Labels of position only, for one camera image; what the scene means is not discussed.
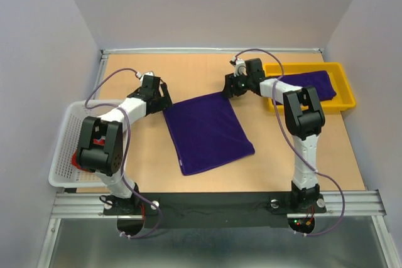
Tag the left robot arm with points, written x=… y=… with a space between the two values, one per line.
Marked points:
x=115 y=127

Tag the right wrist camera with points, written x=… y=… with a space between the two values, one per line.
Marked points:
x=239 y=66

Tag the red blue patterned towel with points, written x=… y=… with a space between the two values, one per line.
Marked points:
x=90 y=155

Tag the aluminium rail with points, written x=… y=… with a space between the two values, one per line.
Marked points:
x=357 y=204
x=184 y=50

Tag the white plastic basket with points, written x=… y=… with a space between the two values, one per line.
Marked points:
x=62 y=172

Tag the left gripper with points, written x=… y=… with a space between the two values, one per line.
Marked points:
x=164 y=101

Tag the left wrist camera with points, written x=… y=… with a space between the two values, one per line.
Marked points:
x=141 y=76

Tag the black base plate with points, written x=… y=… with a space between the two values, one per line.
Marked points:
x=210 y=210

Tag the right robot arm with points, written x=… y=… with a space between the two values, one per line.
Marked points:
x=304 y=119

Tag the aluminium front rail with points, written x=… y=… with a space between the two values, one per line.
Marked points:
x=357 y=204

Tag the aluminium back rail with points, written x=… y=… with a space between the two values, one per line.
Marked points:
x=184 y=50

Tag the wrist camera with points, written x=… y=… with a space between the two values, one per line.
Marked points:
x=141 y=76
x=239 y=66

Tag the yellow plastic tray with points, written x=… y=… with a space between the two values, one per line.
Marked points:
x=344 y=99

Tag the purple towel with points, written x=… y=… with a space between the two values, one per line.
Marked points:
x=319 y=79
x=206 y=133

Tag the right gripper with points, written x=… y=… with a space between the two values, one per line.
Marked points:
x=230 y=82

